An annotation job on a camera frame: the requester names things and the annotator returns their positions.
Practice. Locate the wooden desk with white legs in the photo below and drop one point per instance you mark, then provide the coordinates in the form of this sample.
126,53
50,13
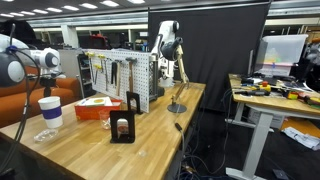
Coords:
263,133

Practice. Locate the small clear plastic cap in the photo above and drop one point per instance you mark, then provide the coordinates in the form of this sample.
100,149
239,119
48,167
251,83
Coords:
142,153

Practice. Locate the white cup with blue band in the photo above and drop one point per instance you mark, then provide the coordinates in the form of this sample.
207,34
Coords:
51,113

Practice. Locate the white box under desk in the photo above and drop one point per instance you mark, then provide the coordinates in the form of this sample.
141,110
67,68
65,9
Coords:
276,121

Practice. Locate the black curtain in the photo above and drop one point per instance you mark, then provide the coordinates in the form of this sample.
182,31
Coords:
216,50

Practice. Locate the translucent plastic storage bin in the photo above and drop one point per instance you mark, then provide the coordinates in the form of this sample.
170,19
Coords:
286,50

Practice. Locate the small yellow block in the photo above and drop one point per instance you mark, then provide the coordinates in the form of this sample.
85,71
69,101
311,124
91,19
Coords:
292,95

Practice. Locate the long steel wrench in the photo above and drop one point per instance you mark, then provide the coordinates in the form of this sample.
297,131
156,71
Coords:
106,75

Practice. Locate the brown board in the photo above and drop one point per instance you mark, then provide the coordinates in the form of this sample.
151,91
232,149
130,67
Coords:
305,126

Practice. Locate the ceiling light panel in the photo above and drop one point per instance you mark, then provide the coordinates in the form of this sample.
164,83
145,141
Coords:
71,7
88,5
109,4
135,1

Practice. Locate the small black floor item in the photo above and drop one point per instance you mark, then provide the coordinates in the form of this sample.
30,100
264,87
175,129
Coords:
280,174

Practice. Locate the orange box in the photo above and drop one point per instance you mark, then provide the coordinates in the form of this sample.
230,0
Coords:
90,113

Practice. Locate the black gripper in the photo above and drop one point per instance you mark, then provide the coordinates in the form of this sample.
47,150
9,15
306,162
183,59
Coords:
48,81

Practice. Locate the orange sofa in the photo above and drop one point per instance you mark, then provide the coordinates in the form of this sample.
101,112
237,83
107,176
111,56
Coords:
66,88

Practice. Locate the white crumpled cloth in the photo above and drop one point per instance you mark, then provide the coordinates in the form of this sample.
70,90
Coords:
303,137

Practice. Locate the black pliers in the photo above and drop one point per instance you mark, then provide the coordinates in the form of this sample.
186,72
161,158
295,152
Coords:
113,71

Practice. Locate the grey cabinet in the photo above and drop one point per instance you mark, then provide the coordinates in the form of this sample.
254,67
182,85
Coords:
70,61

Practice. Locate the clear drinking glass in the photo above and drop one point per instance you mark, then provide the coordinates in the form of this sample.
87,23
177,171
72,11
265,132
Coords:
105,121

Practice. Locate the black shelving rack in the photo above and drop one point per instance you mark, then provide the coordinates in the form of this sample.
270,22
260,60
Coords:
83,73

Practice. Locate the white card box with circle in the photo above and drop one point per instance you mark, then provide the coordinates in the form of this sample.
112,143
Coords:
98,101

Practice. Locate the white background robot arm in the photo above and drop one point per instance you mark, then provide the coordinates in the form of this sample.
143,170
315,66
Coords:
165,33

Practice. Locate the small black device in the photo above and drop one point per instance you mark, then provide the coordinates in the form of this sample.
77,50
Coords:
246,80

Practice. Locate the metal pegboard stand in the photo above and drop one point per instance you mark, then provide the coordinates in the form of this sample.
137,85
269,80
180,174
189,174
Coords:
155,83

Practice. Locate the white pegboard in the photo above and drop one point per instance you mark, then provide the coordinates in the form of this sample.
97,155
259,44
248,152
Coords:
141,76

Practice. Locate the clear glass ashtray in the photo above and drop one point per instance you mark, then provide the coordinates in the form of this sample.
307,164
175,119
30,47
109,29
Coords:
45,135

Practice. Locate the wooden jointed desk stand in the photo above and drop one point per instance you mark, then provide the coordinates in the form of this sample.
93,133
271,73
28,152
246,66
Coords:
176,108

